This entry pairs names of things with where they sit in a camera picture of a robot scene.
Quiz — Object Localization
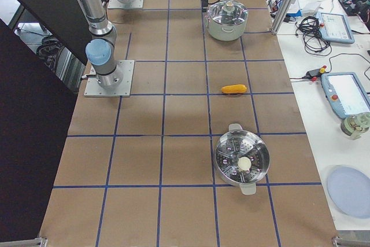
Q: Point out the black coiled cable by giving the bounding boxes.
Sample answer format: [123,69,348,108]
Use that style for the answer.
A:
[295,16,331,55]

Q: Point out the upper teach pendant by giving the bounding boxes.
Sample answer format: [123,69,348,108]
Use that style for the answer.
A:
[315,12,355,44]

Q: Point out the steel steamer basket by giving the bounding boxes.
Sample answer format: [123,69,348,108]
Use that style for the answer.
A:
[214,123,270,196]

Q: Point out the black power adapter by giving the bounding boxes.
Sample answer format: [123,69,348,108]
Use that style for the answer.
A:
[304,69,322,80]

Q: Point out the white steamed bun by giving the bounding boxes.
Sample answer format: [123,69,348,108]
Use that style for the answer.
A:
[238,157,251,171]

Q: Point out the light blue plate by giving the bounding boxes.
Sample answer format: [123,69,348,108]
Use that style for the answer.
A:
[327,166,369,219]

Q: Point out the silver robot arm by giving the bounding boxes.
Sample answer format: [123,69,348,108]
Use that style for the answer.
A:
[77,0,124,88]

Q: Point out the lower teach pendant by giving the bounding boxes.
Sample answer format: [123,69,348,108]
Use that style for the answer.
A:
[321,72,369,119]

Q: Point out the yellow corn cob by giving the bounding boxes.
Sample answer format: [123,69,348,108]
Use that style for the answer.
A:
[221,84,247,94]

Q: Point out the teach pendant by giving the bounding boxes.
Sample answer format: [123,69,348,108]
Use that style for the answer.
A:
[315,12,355,44]
[321,72,369,119]

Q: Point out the glass pot lid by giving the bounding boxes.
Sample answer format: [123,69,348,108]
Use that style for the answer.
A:
[207,0,248,26]

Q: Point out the grey electric cooking pot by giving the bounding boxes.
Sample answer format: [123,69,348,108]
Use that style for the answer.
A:
[204,11,247,42]

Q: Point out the blue white box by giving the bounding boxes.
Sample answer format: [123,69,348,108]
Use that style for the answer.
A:
[286,0,302,17]

